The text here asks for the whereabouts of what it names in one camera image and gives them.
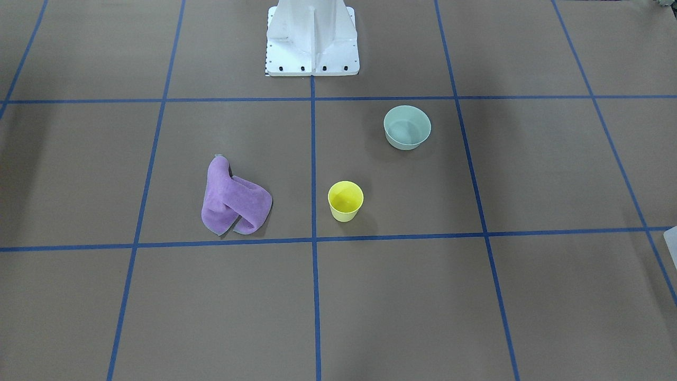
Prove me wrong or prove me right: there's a translucent white storage box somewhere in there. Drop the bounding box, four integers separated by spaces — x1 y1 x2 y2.
663 226 677 268

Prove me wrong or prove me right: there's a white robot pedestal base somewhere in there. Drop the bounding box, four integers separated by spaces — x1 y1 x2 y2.
264 1 360 77

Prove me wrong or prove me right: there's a light green bowl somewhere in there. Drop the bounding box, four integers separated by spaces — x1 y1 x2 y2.
383 105 432 150

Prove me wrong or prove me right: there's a yellow plastic cup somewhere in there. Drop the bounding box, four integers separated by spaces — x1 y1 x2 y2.
328 180 364 223

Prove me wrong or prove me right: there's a purple microfiber cloth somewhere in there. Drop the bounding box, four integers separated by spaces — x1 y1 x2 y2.
201 155 273 236

